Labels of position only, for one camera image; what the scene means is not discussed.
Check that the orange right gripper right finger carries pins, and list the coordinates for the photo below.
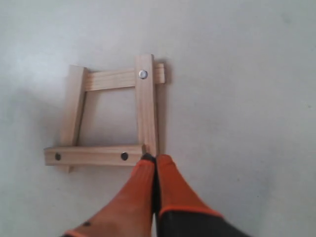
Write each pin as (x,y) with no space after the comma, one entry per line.
(182,213)

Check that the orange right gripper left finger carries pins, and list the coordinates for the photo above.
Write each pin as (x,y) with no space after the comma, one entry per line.
(129,213)

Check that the wooden stick with holes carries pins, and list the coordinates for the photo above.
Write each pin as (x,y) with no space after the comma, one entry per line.
(123,155)

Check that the plain wooden stick top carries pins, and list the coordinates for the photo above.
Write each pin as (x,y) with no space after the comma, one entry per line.
(110,80)

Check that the plain wooden stick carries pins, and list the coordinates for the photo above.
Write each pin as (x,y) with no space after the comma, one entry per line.
(110,80)
(73,107)

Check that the light wooden slat with screw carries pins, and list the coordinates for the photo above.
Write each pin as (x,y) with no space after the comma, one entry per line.
(146,103)

